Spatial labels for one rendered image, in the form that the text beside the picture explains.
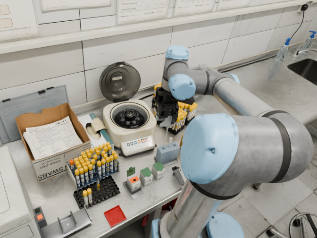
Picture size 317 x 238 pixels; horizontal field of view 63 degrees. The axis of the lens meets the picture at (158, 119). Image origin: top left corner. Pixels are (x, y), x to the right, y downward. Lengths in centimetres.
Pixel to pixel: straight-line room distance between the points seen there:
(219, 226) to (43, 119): 94
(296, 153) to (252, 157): 8
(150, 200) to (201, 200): 64
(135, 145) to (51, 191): 41
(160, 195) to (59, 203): 42
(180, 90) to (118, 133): 53
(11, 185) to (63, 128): 53
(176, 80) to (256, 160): 41
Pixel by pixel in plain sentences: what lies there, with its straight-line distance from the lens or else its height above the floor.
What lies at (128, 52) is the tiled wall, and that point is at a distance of 141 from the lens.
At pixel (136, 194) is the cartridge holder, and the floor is 89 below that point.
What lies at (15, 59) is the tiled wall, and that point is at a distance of 123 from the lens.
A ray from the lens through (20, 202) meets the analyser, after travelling 84.
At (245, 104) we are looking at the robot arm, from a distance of 63.
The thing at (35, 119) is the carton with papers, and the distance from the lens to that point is 134.
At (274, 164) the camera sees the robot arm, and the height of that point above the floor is 157.
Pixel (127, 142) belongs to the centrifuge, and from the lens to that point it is 125.
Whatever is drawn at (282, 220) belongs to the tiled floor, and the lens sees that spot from 244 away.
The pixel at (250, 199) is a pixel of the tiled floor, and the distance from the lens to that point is 240.
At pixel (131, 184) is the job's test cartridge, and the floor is 95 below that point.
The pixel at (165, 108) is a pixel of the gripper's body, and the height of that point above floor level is 126.
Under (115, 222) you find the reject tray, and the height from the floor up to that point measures 88.
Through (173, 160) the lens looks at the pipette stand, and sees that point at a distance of 127.
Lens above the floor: 187
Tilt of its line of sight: 43 degrees down
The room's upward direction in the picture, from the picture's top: 10 degrees clockwise
